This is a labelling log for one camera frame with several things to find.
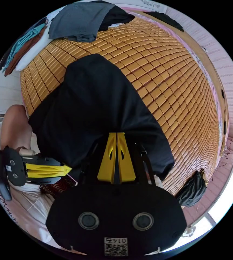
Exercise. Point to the bed with woven mat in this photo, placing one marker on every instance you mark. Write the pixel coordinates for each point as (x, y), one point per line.
(159, 71)

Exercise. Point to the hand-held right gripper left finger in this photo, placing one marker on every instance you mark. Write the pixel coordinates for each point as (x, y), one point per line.
(106, 164)

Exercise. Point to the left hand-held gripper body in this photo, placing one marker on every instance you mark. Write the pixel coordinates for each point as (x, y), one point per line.
(13, 168)

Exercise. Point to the teal and brown pile of clothes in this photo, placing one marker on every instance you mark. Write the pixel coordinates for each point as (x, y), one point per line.
(25, 46)

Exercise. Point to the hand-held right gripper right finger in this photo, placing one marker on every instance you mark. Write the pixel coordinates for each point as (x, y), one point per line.
(125, 166)

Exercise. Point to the black garment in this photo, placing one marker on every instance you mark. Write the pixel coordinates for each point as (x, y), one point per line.
(167, 19)
(191, 190)

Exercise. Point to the person's left hand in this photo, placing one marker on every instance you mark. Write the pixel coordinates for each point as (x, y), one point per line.
(27, 151)

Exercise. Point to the window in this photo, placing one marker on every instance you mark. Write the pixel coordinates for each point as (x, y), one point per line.
(222, 203)

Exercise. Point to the person's body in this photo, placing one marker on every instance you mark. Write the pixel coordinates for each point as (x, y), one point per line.
(15, 126)

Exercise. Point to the grey and black pile of clothes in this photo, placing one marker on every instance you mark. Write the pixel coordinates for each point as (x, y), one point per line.
(78, 20)

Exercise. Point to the black long sleeve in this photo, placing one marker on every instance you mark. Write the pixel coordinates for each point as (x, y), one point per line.
(92, 105)

